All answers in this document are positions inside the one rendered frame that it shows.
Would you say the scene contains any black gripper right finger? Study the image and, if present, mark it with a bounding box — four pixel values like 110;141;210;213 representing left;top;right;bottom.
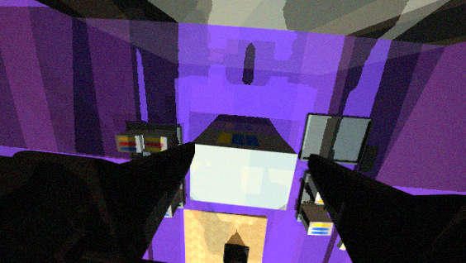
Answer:
307;154;466;263

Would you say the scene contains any beige wall panel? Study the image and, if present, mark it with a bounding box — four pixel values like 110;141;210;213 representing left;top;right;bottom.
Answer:
35;0;466;45

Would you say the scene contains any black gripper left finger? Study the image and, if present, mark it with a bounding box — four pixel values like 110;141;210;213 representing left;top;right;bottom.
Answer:
13;142;195;259

